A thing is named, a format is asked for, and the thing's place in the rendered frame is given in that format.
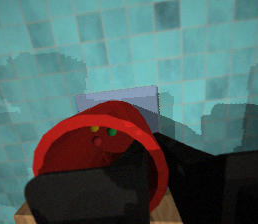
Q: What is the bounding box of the dark red marble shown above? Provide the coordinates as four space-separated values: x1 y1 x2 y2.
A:
92 136 102 146

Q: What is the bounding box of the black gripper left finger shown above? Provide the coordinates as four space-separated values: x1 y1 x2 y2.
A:
24 139 150 224

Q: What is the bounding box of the green marble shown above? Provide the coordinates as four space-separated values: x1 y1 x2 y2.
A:
107 128 117 136

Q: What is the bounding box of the yellow marble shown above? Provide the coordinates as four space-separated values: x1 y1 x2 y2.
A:
89 126 99 132

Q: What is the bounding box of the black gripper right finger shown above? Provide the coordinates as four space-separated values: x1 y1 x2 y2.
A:
153 132 258 224

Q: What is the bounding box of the red cup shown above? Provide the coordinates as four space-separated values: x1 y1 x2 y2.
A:
32 100 169 213

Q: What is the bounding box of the tan wooden flat bar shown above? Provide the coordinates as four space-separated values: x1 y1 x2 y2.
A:
13 190 183 224

